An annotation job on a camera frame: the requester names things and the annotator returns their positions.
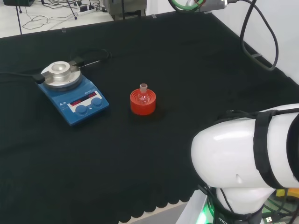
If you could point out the clear round-bottom flask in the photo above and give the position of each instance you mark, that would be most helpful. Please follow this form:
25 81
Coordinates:
143 87

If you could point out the red round flask stand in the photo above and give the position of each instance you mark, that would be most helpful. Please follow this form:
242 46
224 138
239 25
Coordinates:
142 109

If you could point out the black bench cloth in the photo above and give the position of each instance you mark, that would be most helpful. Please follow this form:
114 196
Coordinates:
149 58

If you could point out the heater with blue base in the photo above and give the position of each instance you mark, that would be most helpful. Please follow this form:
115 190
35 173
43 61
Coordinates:
70 112

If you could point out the grey cabinet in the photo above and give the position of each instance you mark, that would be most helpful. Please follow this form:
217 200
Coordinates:
126 8

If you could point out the white power strip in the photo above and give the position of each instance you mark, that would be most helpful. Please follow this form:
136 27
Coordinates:
85 10

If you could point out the yellow and green part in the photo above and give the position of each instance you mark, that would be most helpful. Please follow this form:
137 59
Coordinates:
281 193

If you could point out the black box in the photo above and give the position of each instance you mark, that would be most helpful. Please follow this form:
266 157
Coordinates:
18 2

